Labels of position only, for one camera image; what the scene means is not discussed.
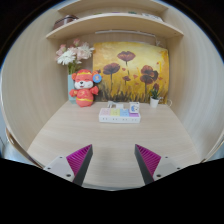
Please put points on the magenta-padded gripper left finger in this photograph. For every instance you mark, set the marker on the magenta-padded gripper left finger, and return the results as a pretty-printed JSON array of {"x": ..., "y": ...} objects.
[{"x": 59, "y": 166}]

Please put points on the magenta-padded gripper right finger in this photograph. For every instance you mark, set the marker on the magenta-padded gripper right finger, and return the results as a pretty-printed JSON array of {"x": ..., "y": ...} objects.
[{"x": 166, "y": 166}]

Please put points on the small plant in white pot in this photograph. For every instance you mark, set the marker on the small plant in white pot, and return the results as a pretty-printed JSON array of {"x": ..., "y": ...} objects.
[{"x": 154, "y": 101}]

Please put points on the white pastel-coloured power strip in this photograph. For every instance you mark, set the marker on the white pastel-coloured power strip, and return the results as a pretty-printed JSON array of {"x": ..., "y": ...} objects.
[{"x": 118, "y": 115}]

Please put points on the pale blue flower vase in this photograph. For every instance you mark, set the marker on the pale blue flower vase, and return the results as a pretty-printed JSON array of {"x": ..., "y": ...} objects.
[{"x": 70, "y": 85}]

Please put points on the yellow poppy flower painting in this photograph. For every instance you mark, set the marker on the yellow poppy flower painting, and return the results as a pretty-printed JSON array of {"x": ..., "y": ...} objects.
[{"x": 133, "y": 71}]

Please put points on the pink and white flower bouquet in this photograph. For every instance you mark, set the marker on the pink and white flower bouquet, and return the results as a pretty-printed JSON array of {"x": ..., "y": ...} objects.
[{"x": 71, "y": 55}]

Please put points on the white light bar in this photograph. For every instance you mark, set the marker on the white light bar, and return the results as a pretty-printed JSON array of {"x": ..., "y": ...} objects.
[{"x": 123, "y": 32}]

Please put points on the light wooden wall shelf unit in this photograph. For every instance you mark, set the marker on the light wooden wall shelf unit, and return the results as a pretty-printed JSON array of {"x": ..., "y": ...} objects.
[{"x": 113, "y": 23}]

